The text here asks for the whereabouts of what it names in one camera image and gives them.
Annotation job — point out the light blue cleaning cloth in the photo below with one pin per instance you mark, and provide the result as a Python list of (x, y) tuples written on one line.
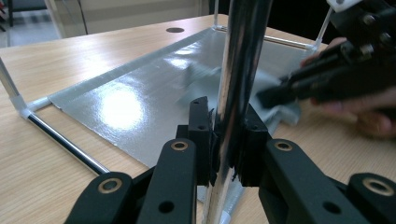
[(288, 115)]

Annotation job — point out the dark chair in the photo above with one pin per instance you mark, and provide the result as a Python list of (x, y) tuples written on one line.
[(21, 6)]

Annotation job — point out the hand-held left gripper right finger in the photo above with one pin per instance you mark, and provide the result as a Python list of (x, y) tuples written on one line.
[(250, 149)]

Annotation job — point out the dark round table grommet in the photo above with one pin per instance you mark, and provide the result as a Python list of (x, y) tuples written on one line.
[(175, 30)]

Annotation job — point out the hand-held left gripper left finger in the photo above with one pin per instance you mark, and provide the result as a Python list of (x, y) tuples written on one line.
[(202, 140)]

